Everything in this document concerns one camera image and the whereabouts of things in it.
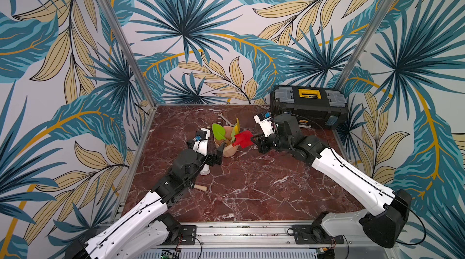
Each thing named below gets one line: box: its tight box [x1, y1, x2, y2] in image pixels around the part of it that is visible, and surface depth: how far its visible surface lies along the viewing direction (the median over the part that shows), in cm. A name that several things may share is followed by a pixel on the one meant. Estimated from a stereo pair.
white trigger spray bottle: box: [199, 163, 211, 176], surface depth 91 cm
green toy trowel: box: [211, 123, 226, 141], surface depth 95 cm
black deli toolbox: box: [269, 85, 350, 130], surface depth 102 cm
